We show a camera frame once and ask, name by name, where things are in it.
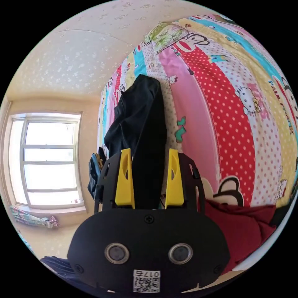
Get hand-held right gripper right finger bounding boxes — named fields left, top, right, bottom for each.
left=165, top=148, right=185, bottom=210

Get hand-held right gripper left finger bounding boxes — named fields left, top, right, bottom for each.
left=115, top=149, right=135, bottom=209

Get black pants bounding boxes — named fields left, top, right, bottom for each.
left=104, top=74, right=168, bottom=210

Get pile of clothes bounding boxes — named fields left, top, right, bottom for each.
left=87, top=147, right=108, bottom=201

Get bed with cartoon printed sheet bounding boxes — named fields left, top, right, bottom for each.
left=97, top=13, right=298, bottom=211

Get dark red garment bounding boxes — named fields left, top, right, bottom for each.
left=198, top=197, right=281, bottom=276

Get white framed window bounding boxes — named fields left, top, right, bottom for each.
left=4, top=111, right=87, bottom=211

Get plaid curtain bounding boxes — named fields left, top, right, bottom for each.
left=9, top=204, right=60, bottom=230

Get person's body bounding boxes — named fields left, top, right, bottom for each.
left=39, top=255, right=81, bottom=281

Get floral green pillow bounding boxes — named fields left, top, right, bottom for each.
left=143, top=22, right=189, bottom=54

